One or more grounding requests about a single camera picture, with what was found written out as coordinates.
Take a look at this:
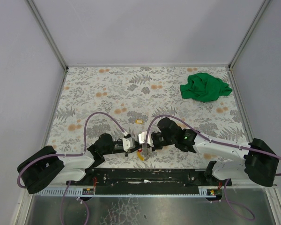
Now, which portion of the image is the yellow key tag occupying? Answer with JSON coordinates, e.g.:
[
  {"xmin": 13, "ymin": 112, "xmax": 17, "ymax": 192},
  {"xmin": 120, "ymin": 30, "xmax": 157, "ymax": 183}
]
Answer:
[{"xmin": 135, "ymin": 120, "xmax": 144, "ymax": 124}]

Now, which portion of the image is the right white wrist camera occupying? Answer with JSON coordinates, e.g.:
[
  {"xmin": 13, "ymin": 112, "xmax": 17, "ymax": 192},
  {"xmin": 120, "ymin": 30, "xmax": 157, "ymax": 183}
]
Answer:
[{"xmin": 137, "ymin": 131, "xmax": 153, "ymax": 147}]

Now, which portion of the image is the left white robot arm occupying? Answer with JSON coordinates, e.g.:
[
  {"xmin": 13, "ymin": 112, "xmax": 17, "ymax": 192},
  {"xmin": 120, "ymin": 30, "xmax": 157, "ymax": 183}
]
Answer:
[{"xmin": 17, "ymin": 133, "xmax": 140, "ymax": 194}]

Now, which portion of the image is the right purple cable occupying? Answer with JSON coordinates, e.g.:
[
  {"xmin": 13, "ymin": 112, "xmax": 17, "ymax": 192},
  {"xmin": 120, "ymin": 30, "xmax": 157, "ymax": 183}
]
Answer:
[{"xmin": 146, "ymin": 114, "xmax": 281, "ymax": 222}]

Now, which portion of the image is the purple cable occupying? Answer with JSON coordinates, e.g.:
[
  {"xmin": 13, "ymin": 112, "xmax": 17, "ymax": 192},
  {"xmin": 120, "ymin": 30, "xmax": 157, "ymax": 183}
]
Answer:
[
  {"xmin": 146, "ymin": 114, "xmax": 281, "ymax": 222},
  {"xmin": 16, "ymin": 112, "xmax": 129, "ymax": 225}
]

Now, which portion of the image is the patterned bracelet keyring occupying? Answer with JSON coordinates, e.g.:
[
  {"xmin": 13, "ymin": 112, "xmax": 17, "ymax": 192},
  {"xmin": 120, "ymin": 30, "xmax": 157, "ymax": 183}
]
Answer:
[{"xmin": 140, "ymin": 144, "xmax": 152, "ymax": 161}]

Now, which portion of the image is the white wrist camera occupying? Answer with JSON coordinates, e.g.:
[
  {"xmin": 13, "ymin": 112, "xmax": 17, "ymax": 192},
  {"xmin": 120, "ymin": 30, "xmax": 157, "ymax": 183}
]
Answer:
[
  {"xmin": 137, "ymin": 131, "xmax": 153, "ymax": 147},
  {"xmin": 122, "ymin": 134, "xmax": 135, "ymax": 152}
]

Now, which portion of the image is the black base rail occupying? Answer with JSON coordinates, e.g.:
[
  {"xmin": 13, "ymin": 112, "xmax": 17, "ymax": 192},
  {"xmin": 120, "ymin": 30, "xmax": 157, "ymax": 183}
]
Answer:
[{"xmin": 76, "ymin": 168, "xmax": 226, "ymax": 195}]

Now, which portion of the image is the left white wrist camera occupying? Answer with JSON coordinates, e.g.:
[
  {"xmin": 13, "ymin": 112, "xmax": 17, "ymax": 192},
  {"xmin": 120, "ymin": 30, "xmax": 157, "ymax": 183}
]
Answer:
[{"xmin": 122, "ymin": 134, "xmax": 135, "ymax": 152}]

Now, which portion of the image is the green crumpled cloth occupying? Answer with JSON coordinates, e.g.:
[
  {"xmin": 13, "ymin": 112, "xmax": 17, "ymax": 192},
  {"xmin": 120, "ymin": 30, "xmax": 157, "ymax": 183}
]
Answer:
[{"xmin": 180, "ymin": 73, "xmax": 232, "ymax": 103}]

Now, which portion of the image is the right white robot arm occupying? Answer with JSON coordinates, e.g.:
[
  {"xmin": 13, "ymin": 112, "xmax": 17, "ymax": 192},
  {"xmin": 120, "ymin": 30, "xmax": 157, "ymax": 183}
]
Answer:
[{"xmin": 145, "ymin": 117, "xmax": 279, "ymax": 187}]

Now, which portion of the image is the floral table mat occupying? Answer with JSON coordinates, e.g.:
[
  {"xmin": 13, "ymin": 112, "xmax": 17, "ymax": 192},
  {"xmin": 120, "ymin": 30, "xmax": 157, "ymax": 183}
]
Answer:
[{"xmin": 41, "ymin": 66, "xmax": 255, "ymax": 169}]

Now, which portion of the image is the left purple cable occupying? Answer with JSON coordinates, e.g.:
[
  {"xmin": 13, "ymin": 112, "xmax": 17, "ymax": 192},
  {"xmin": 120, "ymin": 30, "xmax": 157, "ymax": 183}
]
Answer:
[{"xmin": 16, "ymin": 112, "xmax": 129, "ymax": 225}]

